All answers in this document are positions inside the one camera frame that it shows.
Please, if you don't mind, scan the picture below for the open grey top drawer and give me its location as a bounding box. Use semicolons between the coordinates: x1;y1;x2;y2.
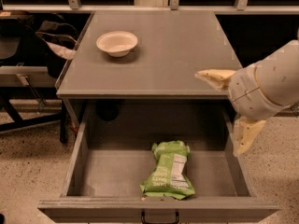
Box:
38;100;278;224

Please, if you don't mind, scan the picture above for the green rice chip bag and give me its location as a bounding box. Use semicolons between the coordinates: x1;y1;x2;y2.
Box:
140;141;195;200

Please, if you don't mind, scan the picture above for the dark bag with white cloth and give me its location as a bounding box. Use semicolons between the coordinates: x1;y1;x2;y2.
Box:
36;21;78;78

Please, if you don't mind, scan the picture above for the black chair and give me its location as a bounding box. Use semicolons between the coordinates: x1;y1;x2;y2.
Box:
0;11;42;66

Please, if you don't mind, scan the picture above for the grey counter cabinet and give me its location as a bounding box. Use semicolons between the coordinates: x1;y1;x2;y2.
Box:
54;9;258;133

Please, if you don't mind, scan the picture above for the black drawer handle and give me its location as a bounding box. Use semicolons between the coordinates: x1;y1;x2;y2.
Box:
141;211;179;224

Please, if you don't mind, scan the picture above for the grey side bench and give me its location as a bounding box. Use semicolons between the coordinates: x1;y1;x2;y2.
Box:
0;65;67;143

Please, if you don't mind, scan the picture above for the metal window railing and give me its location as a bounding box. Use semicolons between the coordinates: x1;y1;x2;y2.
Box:
0;0;299;16

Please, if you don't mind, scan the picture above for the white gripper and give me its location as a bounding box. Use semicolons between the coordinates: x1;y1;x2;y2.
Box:
194;64;284;157

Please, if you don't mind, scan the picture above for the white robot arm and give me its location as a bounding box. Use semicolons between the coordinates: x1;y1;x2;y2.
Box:
195;39;299;157

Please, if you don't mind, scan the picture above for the white paper bowl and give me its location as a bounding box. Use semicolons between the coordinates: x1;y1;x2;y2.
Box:
96;31;138;58

